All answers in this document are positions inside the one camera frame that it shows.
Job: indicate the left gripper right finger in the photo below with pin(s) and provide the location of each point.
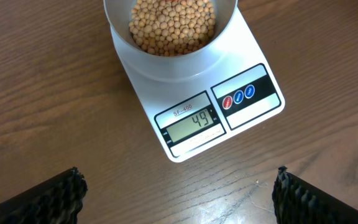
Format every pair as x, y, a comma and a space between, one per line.
297, 202

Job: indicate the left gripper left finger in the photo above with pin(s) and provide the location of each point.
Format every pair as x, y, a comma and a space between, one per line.
57, 200

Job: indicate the light blue round bowl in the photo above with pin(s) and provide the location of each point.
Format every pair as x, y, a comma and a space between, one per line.
167, 69

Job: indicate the white digital kitchen scale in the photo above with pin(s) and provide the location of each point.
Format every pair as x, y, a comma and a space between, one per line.
195, 114

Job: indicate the soybeans in bowl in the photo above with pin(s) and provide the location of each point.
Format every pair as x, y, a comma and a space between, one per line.
172, 28

